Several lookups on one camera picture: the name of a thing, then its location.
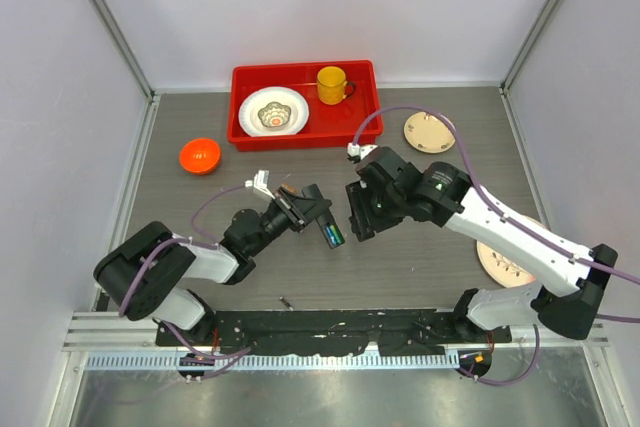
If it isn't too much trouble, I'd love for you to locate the green yellow battery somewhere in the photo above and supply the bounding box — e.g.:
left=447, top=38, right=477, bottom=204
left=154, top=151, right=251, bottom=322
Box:
left=329, top=224, right=344, bottom=245

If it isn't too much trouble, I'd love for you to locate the red plastic tray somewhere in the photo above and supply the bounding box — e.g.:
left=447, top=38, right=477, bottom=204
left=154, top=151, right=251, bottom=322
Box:
left=227, top=60, right=380, bottom=152

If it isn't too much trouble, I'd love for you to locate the white paper plate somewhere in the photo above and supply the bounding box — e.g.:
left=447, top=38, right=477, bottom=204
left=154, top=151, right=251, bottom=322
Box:
left=238, top=86, right=310, bottom=137

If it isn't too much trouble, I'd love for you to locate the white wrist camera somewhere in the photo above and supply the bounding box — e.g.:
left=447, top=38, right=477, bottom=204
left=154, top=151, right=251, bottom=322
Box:
left=346, top=143, right=378, bottom=164
left=244, top=170, right=274, bottom=200

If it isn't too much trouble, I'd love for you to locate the white slotted cable duct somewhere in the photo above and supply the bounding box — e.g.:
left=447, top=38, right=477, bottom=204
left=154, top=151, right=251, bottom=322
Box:
left=84, top=350, right=459, bottom=374

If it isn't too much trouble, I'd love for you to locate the small patterned bowl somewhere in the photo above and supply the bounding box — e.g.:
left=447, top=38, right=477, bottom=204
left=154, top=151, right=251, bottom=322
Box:
left=257, top=101, right=292, bottom=129

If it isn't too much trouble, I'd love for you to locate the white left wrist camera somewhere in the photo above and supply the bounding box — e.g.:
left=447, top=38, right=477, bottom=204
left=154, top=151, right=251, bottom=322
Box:
left=244, top=170, right=274, bottom=200

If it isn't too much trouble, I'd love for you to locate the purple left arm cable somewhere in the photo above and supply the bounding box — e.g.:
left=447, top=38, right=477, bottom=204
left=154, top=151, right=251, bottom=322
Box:
left=117, top=185, right=251, bottom=383

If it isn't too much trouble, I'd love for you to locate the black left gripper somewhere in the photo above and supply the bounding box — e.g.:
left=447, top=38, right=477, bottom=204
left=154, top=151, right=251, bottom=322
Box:
left=248, top=187, right=331, bottom=256

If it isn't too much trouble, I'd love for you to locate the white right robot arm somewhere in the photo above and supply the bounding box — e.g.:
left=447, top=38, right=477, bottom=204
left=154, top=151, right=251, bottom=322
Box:
left=346, top=144, right=618, bottom=342

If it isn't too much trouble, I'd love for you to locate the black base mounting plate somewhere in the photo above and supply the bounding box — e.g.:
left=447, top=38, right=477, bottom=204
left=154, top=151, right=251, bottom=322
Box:
left=182, top=309, right=512, bottom=357

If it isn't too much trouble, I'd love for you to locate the yellow mug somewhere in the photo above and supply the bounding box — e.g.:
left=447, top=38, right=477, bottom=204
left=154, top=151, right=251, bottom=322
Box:
left=316, top=66, right=356, bottom=106

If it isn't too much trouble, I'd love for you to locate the black remote control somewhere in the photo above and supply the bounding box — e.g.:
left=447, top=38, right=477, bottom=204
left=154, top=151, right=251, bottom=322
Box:
left=302, top=184, right=345, bottom=249

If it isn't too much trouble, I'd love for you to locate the orange plastic bowl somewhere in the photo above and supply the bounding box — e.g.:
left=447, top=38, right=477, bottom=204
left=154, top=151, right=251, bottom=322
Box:
left=179, top=138, right=221, bottom=175

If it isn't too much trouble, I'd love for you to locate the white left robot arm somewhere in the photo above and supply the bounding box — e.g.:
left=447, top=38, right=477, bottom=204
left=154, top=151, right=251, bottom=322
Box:
left=93, top=179, right=344, bottom=346

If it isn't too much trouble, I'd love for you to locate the dark battery near base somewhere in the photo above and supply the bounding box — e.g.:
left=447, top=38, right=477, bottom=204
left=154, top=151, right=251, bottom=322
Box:
left=279, top=297, right=294, bottom=311

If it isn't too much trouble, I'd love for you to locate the pink plate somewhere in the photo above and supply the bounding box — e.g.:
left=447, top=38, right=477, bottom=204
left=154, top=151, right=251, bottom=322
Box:
left=476, top=242, right=536, bottom=288

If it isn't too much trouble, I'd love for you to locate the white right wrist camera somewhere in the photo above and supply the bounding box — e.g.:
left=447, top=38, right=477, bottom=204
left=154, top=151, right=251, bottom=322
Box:
left=346, top=143, right=378, bottom=164

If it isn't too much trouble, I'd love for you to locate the blue battery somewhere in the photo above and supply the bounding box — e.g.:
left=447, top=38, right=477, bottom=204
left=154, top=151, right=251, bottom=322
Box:
left=324, top=224, right=339, bottom=248

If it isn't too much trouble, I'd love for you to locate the beige floral plate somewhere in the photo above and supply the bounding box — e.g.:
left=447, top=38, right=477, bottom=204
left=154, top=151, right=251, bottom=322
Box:
left=403, top=112, right=455, bottom=154

